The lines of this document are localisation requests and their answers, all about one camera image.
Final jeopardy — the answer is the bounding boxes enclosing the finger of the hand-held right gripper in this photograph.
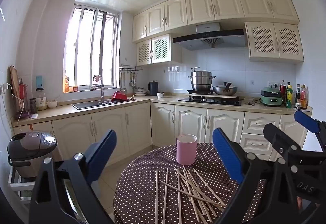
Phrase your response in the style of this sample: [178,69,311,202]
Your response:
[263,123,310,171]
[294,110,326,153]

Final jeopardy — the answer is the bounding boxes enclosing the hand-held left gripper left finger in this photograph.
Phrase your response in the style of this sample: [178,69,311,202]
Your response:
[29,129,118,224]

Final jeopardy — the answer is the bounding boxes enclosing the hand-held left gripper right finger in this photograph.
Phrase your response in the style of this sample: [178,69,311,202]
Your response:
[212,127,300,224]

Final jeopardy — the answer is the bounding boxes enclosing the pink cup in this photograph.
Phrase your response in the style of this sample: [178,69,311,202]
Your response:
[176,134,198,166]

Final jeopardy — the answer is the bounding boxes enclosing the group of wooden chopsticks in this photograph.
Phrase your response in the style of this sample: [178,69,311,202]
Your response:
[154,165,227,224]

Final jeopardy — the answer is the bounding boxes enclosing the red label sauce bottle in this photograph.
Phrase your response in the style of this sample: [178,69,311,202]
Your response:
[300,84,308,110]

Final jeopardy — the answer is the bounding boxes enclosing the cream cabinet drawer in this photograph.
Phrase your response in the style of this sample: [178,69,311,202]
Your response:
[243,112,281,135]
[240,133,274,155]

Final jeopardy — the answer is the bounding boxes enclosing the dark sauce bottle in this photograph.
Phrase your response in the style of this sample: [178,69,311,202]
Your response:
[295,84,301,109]

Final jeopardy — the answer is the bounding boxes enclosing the green bottle yellow label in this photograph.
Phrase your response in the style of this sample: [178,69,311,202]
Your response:
[286,82,293,108]

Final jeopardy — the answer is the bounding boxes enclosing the cream base cabinets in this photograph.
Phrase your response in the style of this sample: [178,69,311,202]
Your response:
[11,96,312,176]

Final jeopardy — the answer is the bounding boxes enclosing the green multi cooker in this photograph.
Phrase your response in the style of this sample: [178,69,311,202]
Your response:
[260,87,283,106]

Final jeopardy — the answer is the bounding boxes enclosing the stainless steel sink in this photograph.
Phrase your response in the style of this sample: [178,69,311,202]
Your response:
[71,100,128,110]

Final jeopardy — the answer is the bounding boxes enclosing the brown polka dot tablecloth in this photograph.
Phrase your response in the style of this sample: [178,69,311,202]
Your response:
[113,142,270,224]

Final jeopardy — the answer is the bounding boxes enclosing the black glass cooktop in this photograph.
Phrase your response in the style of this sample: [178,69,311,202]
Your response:
[178,96,242,106]

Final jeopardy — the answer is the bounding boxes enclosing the metal kitchen faucet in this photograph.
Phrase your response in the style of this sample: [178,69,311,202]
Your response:
[93,75,105,103]

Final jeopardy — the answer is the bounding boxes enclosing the red colander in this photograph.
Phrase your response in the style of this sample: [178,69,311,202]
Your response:
[111,91,129,102]

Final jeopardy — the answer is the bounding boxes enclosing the metal wok with lid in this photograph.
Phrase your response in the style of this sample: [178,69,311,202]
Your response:
[212,82,238,95]

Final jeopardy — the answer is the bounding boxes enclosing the hanging metal ladle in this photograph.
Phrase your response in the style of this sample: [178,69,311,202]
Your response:
[120,71,127,93]

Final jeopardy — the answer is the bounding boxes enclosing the grey rice cooker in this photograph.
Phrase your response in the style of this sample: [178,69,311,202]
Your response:
[7,130,58,179]

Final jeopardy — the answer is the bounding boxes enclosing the stainless steel steamer pot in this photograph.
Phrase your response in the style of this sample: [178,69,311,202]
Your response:
[188,67,216,92]

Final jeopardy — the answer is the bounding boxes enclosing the large glass jar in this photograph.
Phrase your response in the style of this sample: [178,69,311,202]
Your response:
[36,88,47,111]

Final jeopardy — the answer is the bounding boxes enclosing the dark electric kettle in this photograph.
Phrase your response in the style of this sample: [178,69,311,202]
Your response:
[148,81,159,96]

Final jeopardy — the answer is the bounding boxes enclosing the white storage rack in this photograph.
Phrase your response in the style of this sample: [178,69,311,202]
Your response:
[8,165,39,204]

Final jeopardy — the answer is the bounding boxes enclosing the cream lattice door cabinet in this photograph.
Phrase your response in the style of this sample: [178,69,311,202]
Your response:
[136,33,182,66]
[244,22,305,62]

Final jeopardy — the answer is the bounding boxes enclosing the barred kitchen window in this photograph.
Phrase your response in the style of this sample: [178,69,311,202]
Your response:
[64,4,120,93]

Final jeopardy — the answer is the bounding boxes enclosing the wooden cutting board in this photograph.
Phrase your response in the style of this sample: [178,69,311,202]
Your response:
[10,65,24,112]

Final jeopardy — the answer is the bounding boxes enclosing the black range hood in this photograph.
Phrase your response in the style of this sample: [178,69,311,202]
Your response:
[173,22,249,51]

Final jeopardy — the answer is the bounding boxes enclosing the metal wall utensil rack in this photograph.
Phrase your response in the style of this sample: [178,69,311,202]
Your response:
[119,64,143,72]

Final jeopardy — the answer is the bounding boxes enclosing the white charging cable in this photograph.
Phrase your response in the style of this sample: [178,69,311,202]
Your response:
[10,86,30,118]

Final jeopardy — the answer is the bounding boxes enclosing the cream upper wall cabinets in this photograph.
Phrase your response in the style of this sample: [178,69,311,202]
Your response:
[132,0,300,42]

